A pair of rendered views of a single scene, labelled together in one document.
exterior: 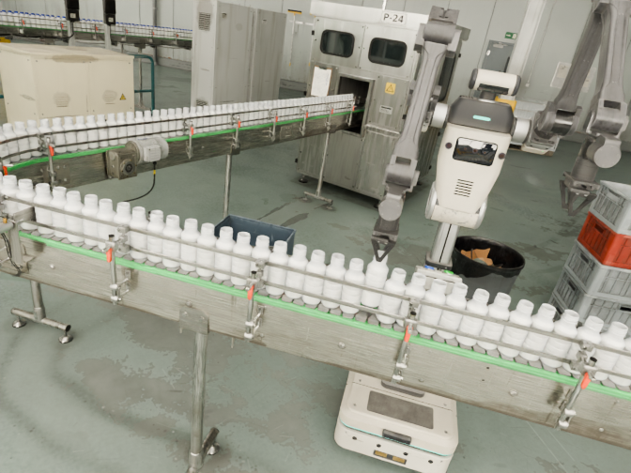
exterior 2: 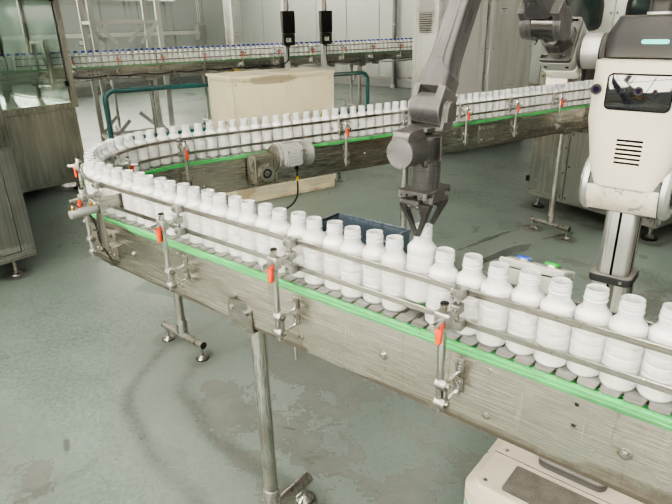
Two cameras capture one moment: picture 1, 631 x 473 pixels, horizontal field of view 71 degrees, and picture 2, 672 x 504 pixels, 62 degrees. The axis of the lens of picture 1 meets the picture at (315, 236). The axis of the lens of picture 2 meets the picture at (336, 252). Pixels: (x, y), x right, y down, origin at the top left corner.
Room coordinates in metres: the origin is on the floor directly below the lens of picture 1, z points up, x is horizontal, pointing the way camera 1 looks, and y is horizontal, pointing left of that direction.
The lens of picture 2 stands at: (0.10, -0.58, 1.59)
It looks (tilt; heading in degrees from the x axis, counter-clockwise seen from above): 22 degrees down; 30
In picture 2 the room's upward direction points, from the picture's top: 1 degrees counter-clockwise
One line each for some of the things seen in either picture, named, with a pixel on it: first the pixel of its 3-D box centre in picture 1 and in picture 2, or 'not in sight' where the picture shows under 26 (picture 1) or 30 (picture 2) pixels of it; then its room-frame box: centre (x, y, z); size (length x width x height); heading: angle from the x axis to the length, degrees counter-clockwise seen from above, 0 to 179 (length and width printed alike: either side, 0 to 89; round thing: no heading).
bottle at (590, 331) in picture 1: (583, 344); not in sight; (1.01, -0.76, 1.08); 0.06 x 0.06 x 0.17
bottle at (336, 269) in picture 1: (334, 280); (375, 266); (1.14, -0.08, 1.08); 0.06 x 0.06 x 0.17
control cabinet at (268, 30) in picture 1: (256, 68); (496, 71); (8.10, 1.47, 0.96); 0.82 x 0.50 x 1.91; 152
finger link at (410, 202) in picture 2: (382, 245); (421, 212); (1.12, -0.19, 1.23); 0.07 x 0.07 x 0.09; 80
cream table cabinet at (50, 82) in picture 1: (73, 108); (274, 132); (4.73, 2.80, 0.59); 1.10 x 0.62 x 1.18; 152
